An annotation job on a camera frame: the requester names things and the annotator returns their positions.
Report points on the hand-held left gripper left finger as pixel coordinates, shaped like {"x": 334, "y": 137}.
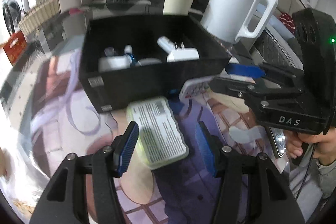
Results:
{"x": 128, "y": 146}

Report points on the blue eye drop bottle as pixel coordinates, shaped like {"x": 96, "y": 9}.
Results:
{"x": 129, "y": 54}
{"x": 109, "y": 51}

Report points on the pale green labelled case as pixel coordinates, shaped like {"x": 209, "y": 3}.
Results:
{"x": 160, "y": 132}

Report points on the white washing machine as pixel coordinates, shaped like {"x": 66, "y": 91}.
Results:
{"x": 13, "y": 6}

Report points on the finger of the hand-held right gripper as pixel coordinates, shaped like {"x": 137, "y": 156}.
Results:
{"x": 245, "y": 70}
{"x": 231, "y": 86}

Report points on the red patterned cloth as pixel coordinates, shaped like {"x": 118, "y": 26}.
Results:
{"x": 286, "y": 21}

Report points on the black storage box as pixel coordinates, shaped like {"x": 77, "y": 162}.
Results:
{"x": 147, "y": 82}

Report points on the clear plastic snack bag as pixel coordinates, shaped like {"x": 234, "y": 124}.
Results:
{"x": 18, "y": 182}

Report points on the white rounded case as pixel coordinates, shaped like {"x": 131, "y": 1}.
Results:
{"x": 114, "y": 63}

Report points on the printed desk mat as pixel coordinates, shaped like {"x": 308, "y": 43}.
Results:
{"x": 78, "y": 119}

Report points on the white power adapter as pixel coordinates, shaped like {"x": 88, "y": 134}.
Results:
{"x": 165, "y": 43}

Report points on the person's right hand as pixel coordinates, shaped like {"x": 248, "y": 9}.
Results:
{"x": 325, "y": 145}

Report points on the red cardboard box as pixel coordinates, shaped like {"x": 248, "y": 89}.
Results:
{"x": 14, "y": 48}

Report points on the white electric kettle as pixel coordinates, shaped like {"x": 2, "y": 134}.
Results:
{"x": 231, "y": 3}

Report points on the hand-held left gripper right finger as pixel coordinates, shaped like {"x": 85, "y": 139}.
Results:
{"x": 206, "y": 148}

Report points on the person's right forearm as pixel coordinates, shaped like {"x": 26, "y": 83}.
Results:
{"x": 315, "y": 179}

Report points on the white plug charger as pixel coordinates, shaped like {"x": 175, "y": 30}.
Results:
{"x": 183, "y": 54}

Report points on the dark quilted cushion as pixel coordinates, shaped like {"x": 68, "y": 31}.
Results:
{"x": 278, "y": 50}

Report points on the pink white card pack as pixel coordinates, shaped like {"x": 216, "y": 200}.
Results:
{"x": 195, "y": 87}

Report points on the wicker basket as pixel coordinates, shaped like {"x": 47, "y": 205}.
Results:
{"x": 39, "y": 14}

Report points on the blue pillow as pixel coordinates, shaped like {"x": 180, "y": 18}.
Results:
{"x": 281, "y": 28}

